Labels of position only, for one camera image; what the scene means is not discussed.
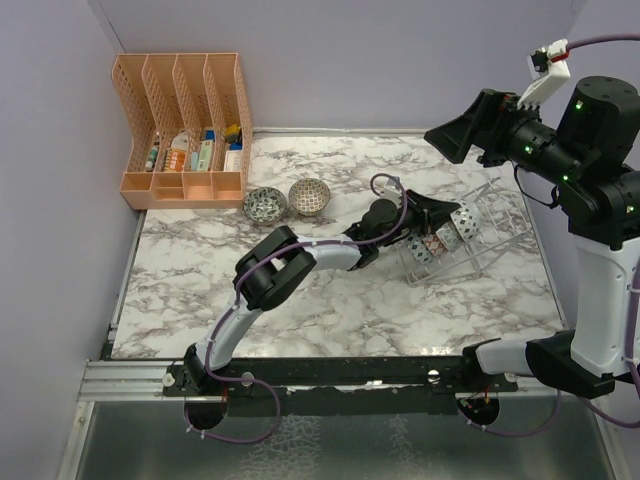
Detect blue triangle pattern bowl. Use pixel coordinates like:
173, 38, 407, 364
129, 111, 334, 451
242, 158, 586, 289
435, 222, 463, 252

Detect red circle pattern bowl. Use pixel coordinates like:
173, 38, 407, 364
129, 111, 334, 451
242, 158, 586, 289
450, 199, 482, 243

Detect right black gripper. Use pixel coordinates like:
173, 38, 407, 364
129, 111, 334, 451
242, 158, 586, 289
425, 86, 587, 186

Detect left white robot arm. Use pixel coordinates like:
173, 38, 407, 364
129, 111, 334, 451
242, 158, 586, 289
184, 190, 461, 395

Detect orange plastic desk organizer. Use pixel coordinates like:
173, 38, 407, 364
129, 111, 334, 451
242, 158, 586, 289
112, 53, 253, 211

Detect white wire dish rack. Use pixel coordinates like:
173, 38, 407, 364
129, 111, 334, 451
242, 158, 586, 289
397, 177, 531, 286

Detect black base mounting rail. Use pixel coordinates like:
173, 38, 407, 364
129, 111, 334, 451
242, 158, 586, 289
99, 327, 521, 417

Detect blue floral pattern bowl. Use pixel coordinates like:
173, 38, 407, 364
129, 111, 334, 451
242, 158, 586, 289
406, 235, 435, 266

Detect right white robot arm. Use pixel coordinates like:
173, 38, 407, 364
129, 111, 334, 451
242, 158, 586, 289
424, 76, 639, 399

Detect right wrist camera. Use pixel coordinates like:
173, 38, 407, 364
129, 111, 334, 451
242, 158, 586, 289
518, 39, 571, 108

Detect red geometric pattern bowl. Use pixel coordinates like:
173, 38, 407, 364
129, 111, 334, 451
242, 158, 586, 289
422, 234, 447, 257

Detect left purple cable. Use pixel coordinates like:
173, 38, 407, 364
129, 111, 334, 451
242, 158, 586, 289
187, 173, 409, 444

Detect brown tile pattern bowl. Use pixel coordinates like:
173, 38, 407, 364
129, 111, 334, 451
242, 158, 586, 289
288, 178, 331, 216

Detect green leaf pattern bowl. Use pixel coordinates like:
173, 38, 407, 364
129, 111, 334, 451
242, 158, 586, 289
243, 187, 287, 224

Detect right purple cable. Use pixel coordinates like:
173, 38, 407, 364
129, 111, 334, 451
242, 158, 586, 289
467, 33, 640, 437

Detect purple cable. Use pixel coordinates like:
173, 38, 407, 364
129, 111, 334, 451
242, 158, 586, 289
187, 173, 409, 444
467, 33, 640, 437

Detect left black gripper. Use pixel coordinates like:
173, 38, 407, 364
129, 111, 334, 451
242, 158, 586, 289
375, 190, 459, 249

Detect items in organizer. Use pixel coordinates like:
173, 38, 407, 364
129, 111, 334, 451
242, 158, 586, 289
144, 124, 243, 172

